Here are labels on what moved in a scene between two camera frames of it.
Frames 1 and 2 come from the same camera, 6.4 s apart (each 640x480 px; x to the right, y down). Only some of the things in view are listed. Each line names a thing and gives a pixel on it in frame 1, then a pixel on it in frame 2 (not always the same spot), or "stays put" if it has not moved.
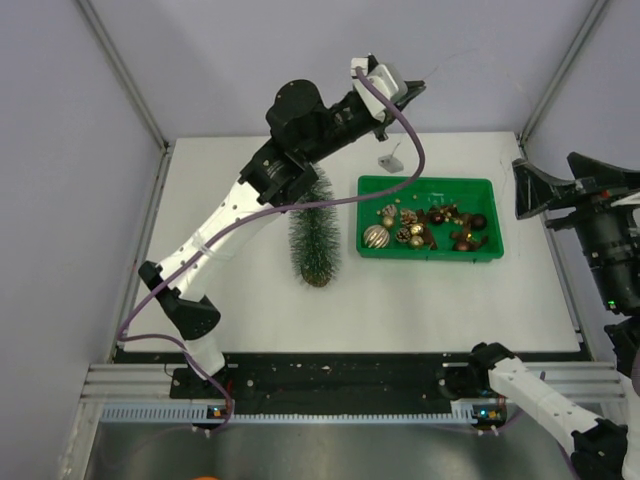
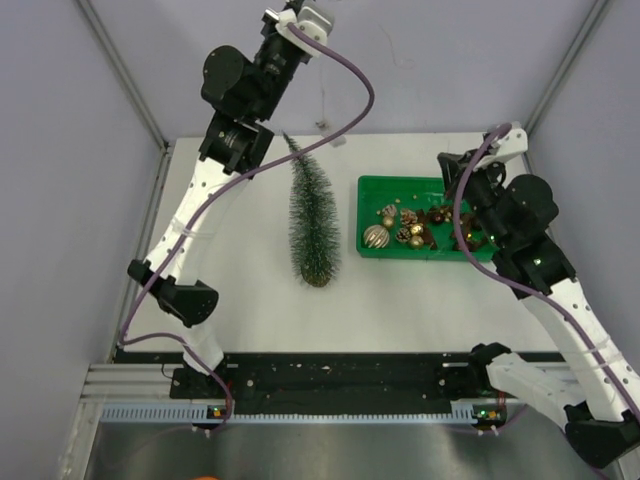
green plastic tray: (446, 218) stays put
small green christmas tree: (314, 232) stays put
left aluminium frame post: (123, 72) stays put
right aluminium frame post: (562, 70) stays put
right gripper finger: (534, 190) → (455, 169)
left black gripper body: (345, 126) → (271, 60)
